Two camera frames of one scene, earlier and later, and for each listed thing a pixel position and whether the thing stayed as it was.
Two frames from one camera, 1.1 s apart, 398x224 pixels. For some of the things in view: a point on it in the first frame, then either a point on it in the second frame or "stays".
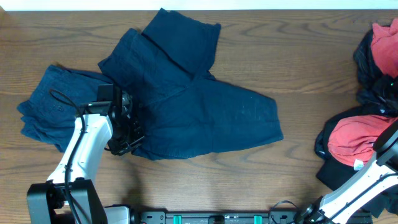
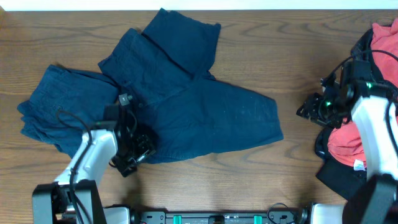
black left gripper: [138, 135] to [145, 147]
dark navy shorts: [185, 109] stays
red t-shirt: [352, 141] stays
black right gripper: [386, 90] to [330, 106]
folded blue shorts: [50, 113] stays
